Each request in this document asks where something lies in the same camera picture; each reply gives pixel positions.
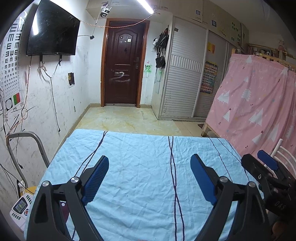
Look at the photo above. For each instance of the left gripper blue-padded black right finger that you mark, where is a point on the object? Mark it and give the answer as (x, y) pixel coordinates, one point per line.
(250, 221)

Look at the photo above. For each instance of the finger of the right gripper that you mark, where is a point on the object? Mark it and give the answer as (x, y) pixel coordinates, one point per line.
(268, 159)
(262, 175)

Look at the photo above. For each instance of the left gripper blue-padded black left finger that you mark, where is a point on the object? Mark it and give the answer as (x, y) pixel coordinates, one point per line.
(47, 219)

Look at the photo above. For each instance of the person's right hand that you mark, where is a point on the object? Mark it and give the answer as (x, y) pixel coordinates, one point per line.
(282, 227)

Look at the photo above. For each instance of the white metal chair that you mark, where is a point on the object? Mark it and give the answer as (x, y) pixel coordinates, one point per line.
(283, 152)

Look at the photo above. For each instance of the white handheld device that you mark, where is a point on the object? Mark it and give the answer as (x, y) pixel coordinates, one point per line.
(19, 212)

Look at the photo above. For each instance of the yellow bin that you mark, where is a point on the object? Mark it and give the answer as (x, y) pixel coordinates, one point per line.
(30, 190)

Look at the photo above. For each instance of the pink tree-pattern curtain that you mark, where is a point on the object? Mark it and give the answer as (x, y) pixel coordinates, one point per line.
(254, 106)

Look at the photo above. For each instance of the light blue bed sheet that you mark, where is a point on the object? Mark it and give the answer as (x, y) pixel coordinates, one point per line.
(149, 191)

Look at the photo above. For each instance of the white slatted wardrobe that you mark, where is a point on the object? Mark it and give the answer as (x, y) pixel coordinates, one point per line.
(176, 94)

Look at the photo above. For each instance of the black bags on hook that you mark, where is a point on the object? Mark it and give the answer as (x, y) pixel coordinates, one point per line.
(160, 45)

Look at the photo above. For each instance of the eye chart poster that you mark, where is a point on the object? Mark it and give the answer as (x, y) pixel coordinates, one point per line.
(10, 71)

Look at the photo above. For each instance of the dark brown wooden door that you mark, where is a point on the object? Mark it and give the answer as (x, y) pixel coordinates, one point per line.
(122, 62)

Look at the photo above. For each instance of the grey metal frame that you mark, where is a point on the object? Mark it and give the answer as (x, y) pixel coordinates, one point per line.
(28, 155)

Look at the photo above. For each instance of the wooden bed frame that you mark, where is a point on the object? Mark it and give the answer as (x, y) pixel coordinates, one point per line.
(207, 131)

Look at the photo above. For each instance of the colourful wall poster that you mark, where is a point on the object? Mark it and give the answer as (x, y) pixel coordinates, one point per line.
(209, 78)

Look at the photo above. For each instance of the black wall television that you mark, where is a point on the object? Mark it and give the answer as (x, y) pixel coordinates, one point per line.
(54, 31)

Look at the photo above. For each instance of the security camera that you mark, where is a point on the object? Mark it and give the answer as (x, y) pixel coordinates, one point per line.
(105, 10)

